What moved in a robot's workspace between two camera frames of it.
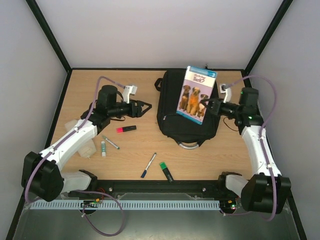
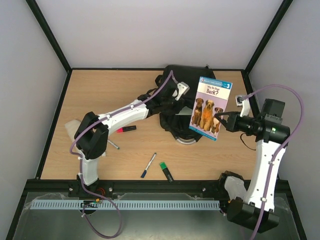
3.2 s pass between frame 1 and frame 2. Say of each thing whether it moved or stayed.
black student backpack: moved
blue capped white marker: stayed
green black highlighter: stayed
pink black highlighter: stayed
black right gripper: moved
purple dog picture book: moved
